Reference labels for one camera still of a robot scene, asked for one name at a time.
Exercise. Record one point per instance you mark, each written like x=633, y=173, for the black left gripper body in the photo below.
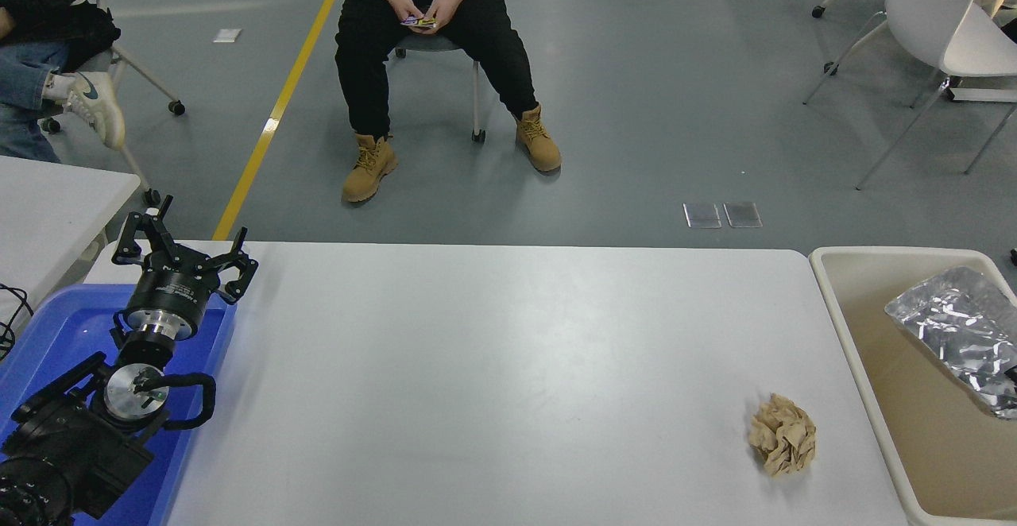
x=167, y=292

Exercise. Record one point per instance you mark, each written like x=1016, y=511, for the purple yellow snack bar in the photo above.
x=419, y=22

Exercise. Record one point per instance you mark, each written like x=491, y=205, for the tan paper ball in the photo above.
x=783, y=435

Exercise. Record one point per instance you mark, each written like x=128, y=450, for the silver foil tray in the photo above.
x=961, y=327

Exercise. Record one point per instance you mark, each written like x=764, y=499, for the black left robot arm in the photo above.
x=63, y=446

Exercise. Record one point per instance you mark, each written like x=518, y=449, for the person's hand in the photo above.
x=4, y=24

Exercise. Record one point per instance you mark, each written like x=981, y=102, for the person's right hand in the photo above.
x=405, y=8

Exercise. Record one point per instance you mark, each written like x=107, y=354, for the person's left hand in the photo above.
x=443, y=11

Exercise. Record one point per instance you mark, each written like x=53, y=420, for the small white table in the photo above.
x=56, y=200

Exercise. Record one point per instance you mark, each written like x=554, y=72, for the blue plastic tray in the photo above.
x=56, y=327

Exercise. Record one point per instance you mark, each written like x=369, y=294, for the white wheeled chair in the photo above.
x=103, y=57

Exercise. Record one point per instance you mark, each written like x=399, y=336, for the grey white office chair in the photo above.
x=429, y=41

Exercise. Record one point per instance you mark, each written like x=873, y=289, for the clear floor plate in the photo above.
x=702, y=215
x=743, y=214

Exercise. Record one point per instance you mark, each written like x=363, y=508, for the large pale plastic bin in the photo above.
x=898, y=431

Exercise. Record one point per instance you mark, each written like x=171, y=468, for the white shell chair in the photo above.
x=937, y=9

